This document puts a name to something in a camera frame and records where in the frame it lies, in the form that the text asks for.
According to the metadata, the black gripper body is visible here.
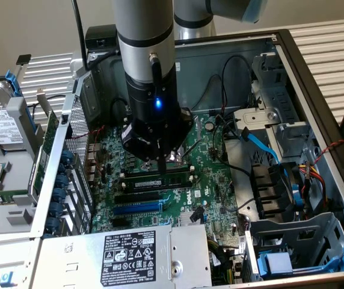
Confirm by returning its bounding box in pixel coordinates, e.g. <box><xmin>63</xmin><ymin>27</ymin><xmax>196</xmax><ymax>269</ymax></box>
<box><xmin>123</xmin><ymin>72</ymin><xmax>194</xmax><ymax>145</ymax></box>

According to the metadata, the socket locking lever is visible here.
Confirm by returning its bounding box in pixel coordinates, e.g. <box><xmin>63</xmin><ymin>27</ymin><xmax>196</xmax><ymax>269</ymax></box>
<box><xmin>180</xmin><ymin>140</ymin><xmax>209</xmax><ymax>160</ymax></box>

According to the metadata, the CPU socket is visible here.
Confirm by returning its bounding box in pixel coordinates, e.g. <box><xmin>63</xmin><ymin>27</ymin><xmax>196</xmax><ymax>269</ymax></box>
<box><xmin>140</xmin><ymin>150</ymin><xmax>191</xmax><ymax>171</ymax></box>

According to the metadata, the green motherboard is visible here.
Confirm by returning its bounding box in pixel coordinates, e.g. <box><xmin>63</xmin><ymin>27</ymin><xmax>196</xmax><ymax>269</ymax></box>
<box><xmin>90</xmin><ymin>113</ymin><xmax>245</xmax><ymax>241</ymax></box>

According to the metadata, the long black expansion slot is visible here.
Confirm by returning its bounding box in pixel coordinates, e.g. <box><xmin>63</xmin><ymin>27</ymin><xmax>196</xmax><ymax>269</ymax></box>
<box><xmin>114</xmin><ymin>191</ymin><xmax>161</xmax><ymax>206</ymax></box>

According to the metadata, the blue expansion slot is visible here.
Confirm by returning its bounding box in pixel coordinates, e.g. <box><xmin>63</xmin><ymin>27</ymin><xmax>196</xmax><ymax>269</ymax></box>
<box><xmin>112</xmin><ymin>201</ymin><xmax>164</xmax><ymax>216</ymax></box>

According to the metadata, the silver chipset heat sink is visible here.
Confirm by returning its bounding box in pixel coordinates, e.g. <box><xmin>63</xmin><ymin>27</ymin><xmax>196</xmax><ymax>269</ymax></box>
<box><xmin>178</xmin><ymin>210</ymin><xmax>206</xmax><ymax>227</ymax></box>

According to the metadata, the short black expansion slot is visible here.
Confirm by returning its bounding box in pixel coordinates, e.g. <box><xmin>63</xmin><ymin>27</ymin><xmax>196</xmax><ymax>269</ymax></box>
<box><xmin>111</xmin><ymin>217</ymin><xmax>131</xmax><ymax>229</ymax></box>

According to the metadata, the open PC case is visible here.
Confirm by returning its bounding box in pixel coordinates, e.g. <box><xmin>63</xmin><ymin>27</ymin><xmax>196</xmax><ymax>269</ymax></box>
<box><xmin>29</xmin><ymin>28</ymin><xmax>344</xmax><ymax>289</ymax></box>

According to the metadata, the blue card retainer bar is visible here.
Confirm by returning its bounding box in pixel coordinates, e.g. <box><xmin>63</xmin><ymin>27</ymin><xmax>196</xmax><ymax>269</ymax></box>
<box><xmin>43</xmin><ymin>149</ymin><xmax>76</xmax><ymax>240</ymax></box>

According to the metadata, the green graphics card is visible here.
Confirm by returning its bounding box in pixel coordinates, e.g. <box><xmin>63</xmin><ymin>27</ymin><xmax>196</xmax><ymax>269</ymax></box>
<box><xmin>27</xmin><ymin>87</ymin><xmax>61</xmax><ymax>205</ymax></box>

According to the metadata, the grey parts rack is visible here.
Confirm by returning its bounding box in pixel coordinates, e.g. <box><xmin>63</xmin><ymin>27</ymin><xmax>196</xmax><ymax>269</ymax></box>
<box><xmin>0</xmin><ymin>96</ymin><xmax>45</xmax><ymax>235</ymax></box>

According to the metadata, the silver power supply unit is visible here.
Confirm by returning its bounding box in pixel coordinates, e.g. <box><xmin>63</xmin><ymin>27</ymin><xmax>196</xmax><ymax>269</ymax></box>
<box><xmin>30</xmin><ymin>224</ymin><xmax>213</xmax><ymax>289</ymax></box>

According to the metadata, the grey metal disk bay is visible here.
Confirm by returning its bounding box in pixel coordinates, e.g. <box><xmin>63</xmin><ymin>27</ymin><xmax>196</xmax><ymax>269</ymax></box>
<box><xmin>244</xmin><ymin>212</ymin><xmax>344</xmax><ymax>282</ymax></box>

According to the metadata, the blue disk caddy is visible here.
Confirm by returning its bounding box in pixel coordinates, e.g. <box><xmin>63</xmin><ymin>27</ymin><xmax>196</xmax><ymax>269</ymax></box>
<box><xmin>257</xmin><ymin>246</ymin><xmax>344</xmax><ymax>279</ymax></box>
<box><xmin>0</xmin><ymin>69</ymin><xmax>38</xmax><ymax>135</ymax></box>

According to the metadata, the blue case release latch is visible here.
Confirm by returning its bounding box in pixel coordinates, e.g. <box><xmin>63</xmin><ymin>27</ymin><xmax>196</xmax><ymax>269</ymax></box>
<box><xmin>0</xmin><ymin>270</ymin><xmax>18</xmax><ymax>288</ymax></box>

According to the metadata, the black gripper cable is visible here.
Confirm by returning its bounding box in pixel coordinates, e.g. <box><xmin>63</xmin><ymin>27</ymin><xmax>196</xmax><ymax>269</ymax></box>
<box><xmin>149</xmin><ymin>52</ymin><xmax>163</xmax><ymax>91</ymax></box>

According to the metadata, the thin red wire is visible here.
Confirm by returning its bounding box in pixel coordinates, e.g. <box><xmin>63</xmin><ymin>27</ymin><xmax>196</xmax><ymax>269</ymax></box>
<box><xmin>70</xmin><ymin>125</ymin><xmax>106</xmax><ymax>141</ymax></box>

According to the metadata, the black looped wire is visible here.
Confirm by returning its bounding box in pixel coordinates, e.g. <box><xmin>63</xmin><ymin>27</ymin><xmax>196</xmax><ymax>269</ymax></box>
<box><xmin>221</xmin><ymin>55</ymin><xmax>253</xmax><ymax>117</ymax></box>

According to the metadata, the blue disk data wire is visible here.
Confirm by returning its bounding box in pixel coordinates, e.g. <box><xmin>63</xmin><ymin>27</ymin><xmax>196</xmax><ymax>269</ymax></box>
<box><xmin>241</xmin><ymin>126</ymin><xmax>305</xmax><ymax>208</ymax></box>

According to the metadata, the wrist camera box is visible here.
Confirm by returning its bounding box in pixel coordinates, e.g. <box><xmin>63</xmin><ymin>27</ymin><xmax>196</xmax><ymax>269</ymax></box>
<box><xmin>85</xmin><ymin>25</ymin><xmax>118</xmax><ymax>51</ymax></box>

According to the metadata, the black wire with zip ties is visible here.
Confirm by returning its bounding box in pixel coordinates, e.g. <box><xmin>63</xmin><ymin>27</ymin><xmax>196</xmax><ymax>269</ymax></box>
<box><xmin>27</xmin><ymin>94</ymin><xmax>68</xmax><ymax>120</ymax></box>

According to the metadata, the silver metal drive bracket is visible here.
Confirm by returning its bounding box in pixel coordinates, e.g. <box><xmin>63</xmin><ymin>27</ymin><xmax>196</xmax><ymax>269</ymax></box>
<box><xmin>233</xmin><ymin>52</ymin><xmax>313</xmax><ymax>159</ymax></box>

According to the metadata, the black camera cable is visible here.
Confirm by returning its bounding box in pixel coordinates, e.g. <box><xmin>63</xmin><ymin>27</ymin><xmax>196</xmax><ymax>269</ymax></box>
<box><xmin>71</xmin><ymin>0</ymin><xmax>121</xmax><ymax>72</ymax></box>

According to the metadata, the yellow black supply wire bundle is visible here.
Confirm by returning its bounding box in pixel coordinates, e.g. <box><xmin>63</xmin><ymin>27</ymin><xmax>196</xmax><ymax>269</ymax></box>
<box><xmin>207</xmin><ymin>237</ymin><xmax>245</xmax><ymax>287</ymax></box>

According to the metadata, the small black bracket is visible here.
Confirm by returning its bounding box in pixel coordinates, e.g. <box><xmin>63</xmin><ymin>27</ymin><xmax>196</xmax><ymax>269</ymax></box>
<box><xmin>11</xmin><ymin>54</ymin><xmax>32</xmax><ymax>79</ymax></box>

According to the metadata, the red yellow disk power wire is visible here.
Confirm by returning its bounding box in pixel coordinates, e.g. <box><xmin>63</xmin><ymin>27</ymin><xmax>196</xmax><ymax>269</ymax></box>
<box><xmin>298</xmin><ymin>161</ymin><xmax>328</xmax><ymax>211</ymax></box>

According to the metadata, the red black twisted wire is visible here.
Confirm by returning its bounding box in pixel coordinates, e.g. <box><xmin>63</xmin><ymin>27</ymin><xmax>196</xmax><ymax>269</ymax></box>
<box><xmin>312</xmin><ymin>137</ymin><xmax>344</xmax><ymax>166</ymax></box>

